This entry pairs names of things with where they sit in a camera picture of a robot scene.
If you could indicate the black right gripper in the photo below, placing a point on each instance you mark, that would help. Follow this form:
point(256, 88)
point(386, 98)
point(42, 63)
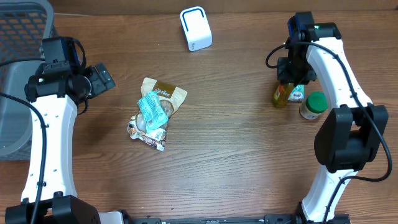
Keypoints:
point(285, 77)

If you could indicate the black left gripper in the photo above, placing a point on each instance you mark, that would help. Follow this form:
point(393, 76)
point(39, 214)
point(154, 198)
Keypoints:
point(97, 85)

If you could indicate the small teal tissue pack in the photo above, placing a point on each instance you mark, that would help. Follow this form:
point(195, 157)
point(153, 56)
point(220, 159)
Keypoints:
point(297, 94)

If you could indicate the yellow oil bottle silver cap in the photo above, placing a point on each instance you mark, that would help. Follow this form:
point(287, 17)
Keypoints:
point(281, 95)

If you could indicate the green lid white jar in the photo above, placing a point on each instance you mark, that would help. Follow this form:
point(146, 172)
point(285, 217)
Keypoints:
point(314, 105)

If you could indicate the brown snack packet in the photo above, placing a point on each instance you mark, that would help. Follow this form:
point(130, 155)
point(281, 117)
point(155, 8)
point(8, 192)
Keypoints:
point(171, 97)

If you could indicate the white red snack wrapper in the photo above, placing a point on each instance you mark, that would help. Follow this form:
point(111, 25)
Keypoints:
point(137, 130)

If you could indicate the grey plastic mesh basket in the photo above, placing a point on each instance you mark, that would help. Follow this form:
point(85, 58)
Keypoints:
point(24, 24)

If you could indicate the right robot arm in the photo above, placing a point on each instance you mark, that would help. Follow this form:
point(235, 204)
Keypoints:
point(349, 144)

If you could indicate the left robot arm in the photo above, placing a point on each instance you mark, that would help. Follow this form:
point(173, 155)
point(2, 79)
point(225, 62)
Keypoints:
point(53, 95)

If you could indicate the white barcode scanner stand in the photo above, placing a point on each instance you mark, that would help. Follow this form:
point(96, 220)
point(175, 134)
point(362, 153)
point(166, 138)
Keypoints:
point(196, 28)

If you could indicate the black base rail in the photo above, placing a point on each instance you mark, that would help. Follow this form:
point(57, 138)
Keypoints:
point(267, 219)

